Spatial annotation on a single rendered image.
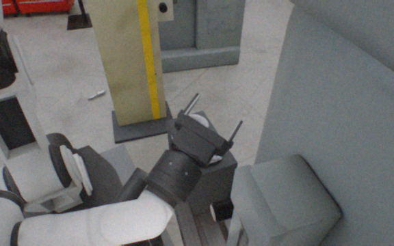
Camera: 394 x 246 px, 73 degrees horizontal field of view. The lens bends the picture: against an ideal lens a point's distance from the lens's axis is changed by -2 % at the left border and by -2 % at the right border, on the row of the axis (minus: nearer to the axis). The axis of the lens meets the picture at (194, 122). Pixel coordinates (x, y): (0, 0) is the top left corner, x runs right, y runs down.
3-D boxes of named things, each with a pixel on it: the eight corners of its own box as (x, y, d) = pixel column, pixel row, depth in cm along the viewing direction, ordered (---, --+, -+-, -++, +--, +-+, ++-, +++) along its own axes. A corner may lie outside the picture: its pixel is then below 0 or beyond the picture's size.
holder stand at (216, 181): (194, 215, 78) (194, 175, 64) (169, 160, 93) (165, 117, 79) (231, 201, 82) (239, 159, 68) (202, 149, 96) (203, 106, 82)
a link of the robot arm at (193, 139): (235, 141, 51) (202, 196, 47) (225, 153, 60) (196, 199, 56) (180, 106, 53) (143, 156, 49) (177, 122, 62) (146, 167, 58)
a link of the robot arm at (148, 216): (171, 234, 44) (85, 253, 41) (167, 229, 52) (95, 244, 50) (165, 194, 46) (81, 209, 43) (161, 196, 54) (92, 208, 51)
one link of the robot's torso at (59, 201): (40, 188, 117) (-10, 158, 75) (86, 170, 124) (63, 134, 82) (51, 221, 113) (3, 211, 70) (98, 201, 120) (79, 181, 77)
